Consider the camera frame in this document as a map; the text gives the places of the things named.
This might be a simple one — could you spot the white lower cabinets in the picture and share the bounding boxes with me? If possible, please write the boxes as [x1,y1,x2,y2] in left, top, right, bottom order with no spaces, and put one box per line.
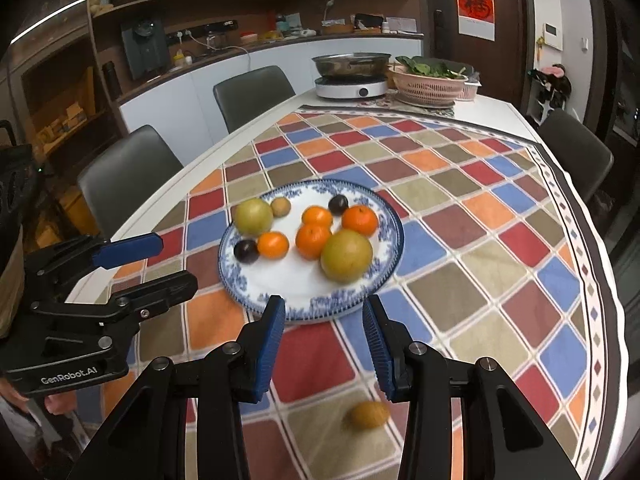
[117,35,426,136]

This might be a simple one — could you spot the rack with pink item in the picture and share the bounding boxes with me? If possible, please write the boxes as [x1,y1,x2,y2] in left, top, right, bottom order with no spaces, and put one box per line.
[530,62,572,126]

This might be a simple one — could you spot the dark brown door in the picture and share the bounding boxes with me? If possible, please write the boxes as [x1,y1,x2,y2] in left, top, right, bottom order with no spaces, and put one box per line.
[425,0,531,96]

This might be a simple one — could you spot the green leafy vegetables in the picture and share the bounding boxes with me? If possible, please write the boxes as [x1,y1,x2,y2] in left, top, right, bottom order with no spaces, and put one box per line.
[395,56,468,80]

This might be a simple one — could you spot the white induction cooker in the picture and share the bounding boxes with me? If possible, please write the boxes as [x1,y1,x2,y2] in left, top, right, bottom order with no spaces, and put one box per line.
[314,75,390,100]

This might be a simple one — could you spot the patterned placemat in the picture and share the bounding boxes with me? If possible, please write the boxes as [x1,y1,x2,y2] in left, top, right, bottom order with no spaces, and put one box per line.
[372,91,457,118]

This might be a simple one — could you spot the led light strip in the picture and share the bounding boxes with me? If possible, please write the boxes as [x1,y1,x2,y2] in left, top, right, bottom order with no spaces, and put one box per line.
[10,0,88,46]

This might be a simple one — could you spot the black wall water dispenser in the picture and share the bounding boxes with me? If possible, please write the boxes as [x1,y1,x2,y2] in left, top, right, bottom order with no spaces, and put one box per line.
[121,19,170,80]

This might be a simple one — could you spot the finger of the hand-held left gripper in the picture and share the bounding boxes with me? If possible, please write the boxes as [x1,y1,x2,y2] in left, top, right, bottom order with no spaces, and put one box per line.
[30,270,199,342]
[22,232,164,304]

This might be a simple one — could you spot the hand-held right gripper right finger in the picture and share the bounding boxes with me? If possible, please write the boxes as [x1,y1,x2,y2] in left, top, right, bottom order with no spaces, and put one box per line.
[362,296,583,480]

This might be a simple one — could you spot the person's left hand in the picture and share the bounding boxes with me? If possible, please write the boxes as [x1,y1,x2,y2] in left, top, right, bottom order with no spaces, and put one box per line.
[0,379,80,416]

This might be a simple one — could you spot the wooden wall shelf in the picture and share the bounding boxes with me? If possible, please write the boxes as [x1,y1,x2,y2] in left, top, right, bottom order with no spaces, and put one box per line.
[87,0,286,86]

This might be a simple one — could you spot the stainless steel pot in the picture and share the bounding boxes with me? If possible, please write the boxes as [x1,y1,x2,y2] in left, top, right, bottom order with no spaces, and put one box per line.
[311,52,392,79]

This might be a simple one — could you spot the small green pear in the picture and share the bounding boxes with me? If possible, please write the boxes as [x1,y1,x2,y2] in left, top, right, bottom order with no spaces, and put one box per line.
[235,198,274,237]

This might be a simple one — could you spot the blue and white plate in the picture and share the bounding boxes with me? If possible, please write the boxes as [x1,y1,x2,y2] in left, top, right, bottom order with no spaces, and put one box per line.
[217,178,405,322]

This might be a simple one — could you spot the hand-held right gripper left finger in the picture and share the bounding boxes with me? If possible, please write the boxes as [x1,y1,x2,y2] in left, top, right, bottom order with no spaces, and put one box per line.
[77,295,287,480]

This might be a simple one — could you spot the red and white wall poster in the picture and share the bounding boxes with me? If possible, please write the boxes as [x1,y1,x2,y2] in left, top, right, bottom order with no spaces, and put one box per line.
[454,0,497,42]

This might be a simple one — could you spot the grey dining chair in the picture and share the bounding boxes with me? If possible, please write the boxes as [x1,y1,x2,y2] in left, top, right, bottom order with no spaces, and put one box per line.
[77,125,185,238]
[213,65,297,134]
[537,109,614,203]

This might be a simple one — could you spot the orange mandarin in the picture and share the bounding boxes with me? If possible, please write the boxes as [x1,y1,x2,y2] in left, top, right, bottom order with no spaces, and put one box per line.
[257,231,290,260]
[295,223,332,261]
[341,205,379,237]
[301,205,334,228]

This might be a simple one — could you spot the black thermos bottle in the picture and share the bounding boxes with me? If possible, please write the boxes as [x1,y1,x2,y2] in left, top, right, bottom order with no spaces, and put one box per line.
[102,61,122,103]

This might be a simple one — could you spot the small pink basket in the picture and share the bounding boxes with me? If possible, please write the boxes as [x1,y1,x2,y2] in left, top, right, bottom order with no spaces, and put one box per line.
[457,75,482,102]

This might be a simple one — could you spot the colourful checkered tablecloth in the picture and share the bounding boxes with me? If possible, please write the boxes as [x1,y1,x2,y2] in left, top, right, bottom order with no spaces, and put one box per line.
[65,105,608,480]

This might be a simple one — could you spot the black power strip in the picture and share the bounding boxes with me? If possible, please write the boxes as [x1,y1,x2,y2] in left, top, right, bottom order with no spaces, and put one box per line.
[165,20,238,37]

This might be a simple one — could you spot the wooden display cabinet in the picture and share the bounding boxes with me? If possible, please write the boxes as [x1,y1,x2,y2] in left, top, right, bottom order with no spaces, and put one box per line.
[10,5,123,161]

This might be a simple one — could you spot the large yellow pear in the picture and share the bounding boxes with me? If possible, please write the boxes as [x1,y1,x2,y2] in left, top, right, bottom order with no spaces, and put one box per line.
[320,229,374,283]

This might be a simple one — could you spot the pink colander basket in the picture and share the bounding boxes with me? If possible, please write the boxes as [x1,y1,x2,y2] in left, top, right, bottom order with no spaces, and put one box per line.
[389,67,468,106]

